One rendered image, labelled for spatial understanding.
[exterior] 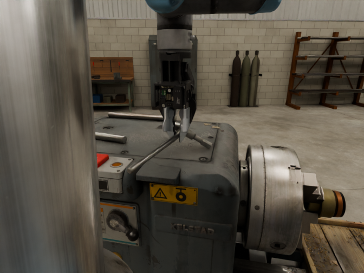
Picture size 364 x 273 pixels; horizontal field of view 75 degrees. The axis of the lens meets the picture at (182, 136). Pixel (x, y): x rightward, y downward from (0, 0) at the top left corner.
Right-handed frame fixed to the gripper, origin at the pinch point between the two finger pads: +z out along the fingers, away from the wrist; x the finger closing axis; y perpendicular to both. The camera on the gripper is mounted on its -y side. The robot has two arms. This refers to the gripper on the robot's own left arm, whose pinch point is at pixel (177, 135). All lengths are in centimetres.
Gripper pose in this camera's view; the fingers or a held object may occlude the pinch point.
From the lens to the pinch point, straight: 60.4
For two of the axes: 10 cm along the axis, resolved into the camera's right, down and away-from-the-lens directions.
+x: 9.8, 0.7, -2.0
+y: -2.1, 3.2, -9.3
